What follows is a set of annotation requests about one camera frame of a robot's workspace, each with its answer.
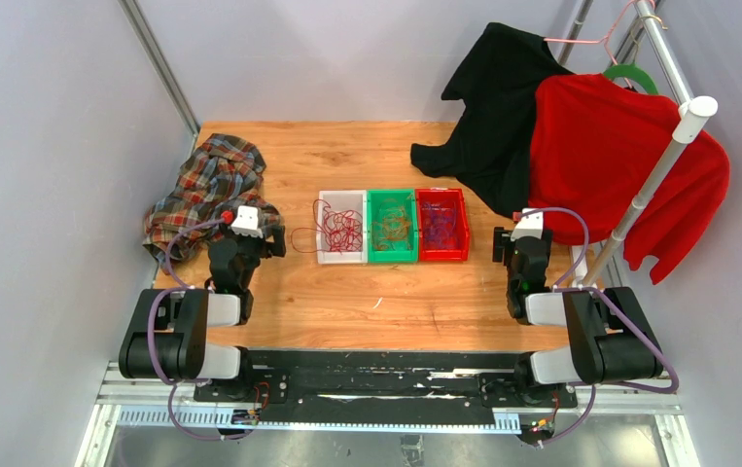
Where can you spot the pink wire hanger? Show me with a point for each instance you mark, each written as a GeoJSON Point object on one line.
{"type": "Point", "coordinates": [573, 37]}

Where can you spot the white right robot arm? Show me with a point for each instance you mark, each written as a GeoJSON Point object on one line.
{"type": "Point", "coordinates": [609, 338]}

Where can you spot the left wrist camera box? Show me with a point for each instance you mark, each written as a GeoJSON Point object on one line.
{"type": "Point", "coordinates": [247, 222]}

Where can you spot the red sweater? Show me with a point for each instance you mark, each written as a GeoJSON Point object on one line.
{"type": "Point", "coordinates": [593, 147]}

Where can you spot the black t-shirt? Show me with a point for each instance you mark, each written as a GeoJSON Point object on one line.
{"type": "Point", "coordinates": [489, 149]}

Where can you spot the red plastic bin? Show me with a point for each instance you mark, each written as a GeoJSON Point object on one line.
{"type": "Point", "coordinates": [443, 225]}

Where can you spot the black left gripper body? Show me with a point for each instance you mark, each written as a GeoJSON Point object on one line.
{"type": "Point", "coordinates": [254, 248]}

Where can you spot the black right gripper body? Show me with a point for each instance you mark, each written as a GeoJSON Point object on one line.
{"type": "Point", "coordinates": [505, 249]}

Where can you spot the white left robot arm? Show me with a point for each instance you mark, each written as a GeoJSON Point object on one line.
{"type": "Point", "coordinates": [166, 338]}

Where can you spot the green clothes hanger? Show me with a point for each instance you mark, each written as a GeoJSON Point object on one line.
{"type": "Point", "coordinates": [633, 73]}

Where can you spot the green plastic bin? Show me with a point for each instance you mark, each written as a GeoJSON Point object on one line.
{"type": "Point", "coordinates": [392, 233]}

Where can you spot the white clothes rack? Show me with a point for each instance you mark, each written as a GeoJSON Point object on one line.
{"type": "Point", "coordinates": [695, 112]}

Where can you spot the clear plastic bin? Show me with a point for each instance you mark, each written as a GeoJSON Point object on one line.
{"type": "Point", "coordinates": [340, 222]}

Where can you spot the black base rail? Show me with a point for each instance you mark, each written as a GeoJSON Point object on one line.
{"type": "Point", "coordinates": [397, 389]}

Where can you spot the plaid cloth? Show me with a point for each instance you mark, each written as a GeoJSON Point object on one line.
{"type": "Point", "coordinates": [222, 173]}

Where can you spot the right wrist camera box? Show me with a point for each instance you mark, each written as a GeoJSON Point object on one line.
{"type": "Point", "coordinates": [529, 222]}

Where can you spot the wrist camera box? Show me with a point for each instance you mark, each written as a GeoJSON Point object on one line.
{"type": "Point", "coordinates": [529, 222]}
{"type": "Point", "coordinates": [247, 222]}

